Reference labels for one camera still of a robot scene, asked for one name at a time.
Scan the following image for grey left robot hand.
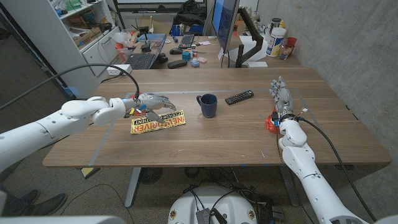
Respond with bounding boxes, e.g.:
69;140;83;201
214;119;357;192
124;92;177;124

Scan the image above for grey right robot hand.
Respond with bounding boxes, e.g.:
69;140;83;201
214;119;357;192
269;76;295;121

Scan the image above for yellow black bumper sticker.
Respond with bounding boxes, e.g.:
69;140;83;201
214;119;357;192
130;110;187;135

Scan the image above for black TV remote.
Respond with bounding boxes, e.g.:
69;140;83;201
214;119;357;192
224;90;254;106

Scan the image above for navy blue mug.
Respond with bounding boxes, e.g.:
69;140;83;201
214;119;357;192
196;93;218;119

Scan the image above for red plastic bowl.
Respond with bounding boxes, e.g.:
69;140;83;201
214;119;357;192
265;107;280;134

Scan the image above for black laptop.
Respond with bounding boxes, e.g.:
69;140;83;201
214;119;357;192
125;34;167;70

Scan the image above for black oval case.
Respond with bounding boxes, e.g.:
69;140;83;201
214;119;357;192
167;59;188;70

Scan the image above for white power strip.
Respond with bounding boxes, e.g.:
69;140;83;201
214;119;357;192
106;63;133;77

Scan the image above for white canister blue label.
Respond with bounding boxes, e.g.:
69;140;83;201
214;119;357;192
266;27;287;58

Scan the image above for grey tape strip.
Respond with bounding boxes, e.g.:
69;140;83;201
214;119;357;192
88;123;116;167

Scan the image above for white paper sheet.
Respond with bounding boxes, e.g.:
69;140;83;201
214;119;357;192
228;35;274;66

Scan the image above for black keyboard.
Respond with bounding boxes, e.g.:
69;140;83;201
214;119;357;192
178;33;195;50

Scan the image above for wooden rear desk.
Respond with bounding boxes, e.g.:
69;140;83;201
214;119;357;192
129;34;304;70

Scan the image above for black floor fan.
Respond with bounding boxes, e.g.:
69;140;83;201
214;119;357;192
139;167;164;185

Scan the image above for dark lidded jar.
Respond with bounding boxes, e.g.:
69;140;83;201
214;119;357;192
269;17;282;34

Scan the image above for grey table leg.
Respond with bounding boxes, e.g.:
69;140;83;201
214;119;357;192
279;164;301;208
124;167;142;208

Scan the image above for yellow floor block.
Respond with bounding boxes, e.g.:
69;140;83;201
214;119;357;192
80;167;101;180

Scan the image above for black backpack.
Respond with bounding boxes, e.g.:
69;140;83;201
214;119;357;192
172;0;208;27

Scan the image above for computer monitor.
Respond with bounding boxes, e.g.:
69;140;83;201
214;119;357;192
211;0;241;53

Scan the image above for white shelf cabinet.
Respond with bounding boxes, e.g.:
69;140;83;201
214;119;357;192
0;0;122;99

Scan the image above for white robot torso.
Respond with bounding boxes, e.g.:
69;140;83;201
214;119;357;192
167;185;258;224

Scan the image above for grey mesh device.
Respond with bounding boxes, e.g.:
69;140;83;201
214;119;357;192
195;208;212;224

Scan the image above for dark trouser leg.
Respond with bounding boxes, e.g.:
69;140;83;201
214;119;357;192
0;183;22;217

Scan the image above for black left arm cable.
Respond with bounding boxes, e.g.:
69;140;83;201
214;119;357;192
0;63;141;110

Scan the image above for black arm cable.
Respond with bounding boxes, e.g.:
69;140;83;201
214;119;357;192
295;115;377;222
0;63;141;110

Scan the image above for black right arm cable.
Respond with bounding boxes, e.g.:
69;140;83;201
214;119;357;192
295;115;377;222

